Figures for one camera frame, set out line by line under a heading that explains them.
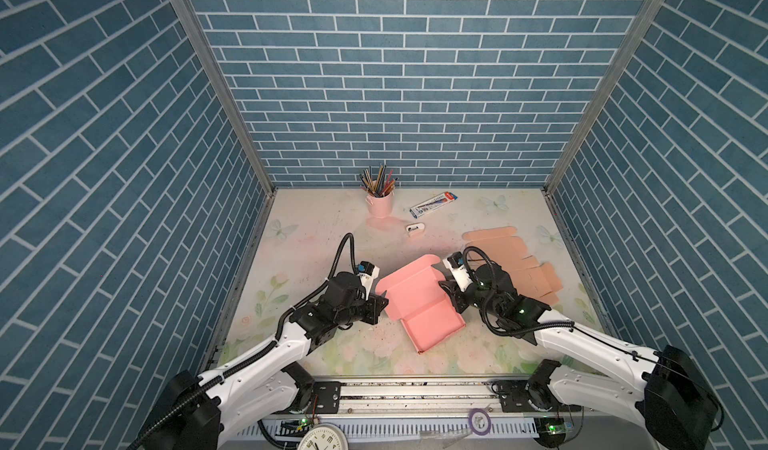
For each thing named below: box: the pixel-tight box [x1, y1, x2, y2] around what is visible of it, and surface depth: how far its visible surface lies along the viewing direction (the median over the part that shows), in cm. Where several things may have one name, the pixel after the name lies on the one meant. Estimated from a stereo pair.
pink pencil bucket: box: [364, 192, 394, 218], surface depth 108 cm
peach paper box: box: [462, 226, 563, 306], surface depth 103 cm
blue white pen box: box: [409, 191, 459, 219], surface depth 117 cm
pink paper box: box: [375, 254, 466, 353], surface depth 83 cm
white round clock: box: [297, 423, 349, 450], surface depth 67 cm
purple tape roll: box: [468, 408, 492, 436], surface depth 72 cm
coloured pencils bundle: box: [359, 163, 399, 197], surface depth 109 cm
